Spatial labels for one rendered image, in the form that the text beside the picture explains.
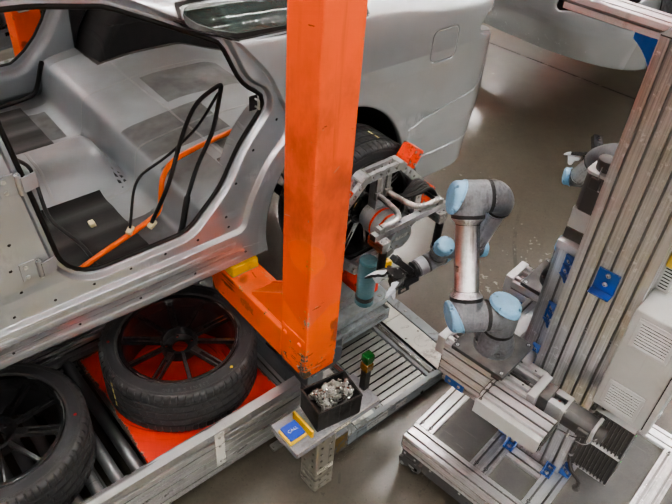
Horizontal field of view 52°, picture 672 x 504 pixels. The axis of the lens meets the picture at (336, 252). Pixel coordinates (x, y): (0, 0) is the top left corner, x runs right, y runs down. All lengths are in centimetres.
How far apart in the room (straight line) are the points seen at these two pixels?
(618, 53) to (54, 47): 350
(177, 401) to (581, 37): 352
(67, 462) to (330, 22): 176
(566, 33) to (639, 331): 297
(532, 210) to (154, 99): 260
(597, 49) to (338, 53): 326
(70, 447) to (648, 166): 214
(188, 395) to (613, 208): 169
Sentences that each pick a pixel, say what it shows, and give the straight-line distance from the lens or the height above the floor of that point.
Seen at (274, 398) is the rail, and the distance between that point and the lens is 290.
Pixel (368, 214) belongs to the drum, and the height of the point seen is 90.
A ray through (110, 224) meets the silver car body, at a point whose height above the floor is 80.
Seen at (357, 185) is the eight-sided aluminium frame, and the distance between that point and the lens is 282.
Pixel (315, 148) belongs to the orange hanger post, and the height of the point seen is 160.
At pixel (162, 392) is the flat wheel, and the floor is 50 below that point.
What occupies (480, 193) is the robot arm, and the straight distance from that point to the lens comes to 236.
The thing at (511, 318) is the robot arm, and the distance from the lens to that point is 246.
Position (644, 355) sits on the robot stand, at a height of 108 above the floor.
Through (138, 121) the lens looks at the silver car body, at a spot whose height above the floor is 102.
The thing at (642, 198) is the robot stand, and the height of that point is 156.
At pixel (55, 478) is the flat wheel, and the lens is 271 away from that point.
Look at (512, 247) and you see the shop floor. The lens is 444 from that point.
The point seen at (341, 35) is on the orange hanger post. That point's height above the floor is 194.
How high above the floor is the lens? 269
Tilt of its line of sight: 40 degrees down
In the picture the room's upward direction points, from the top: 5 degrees clockwise
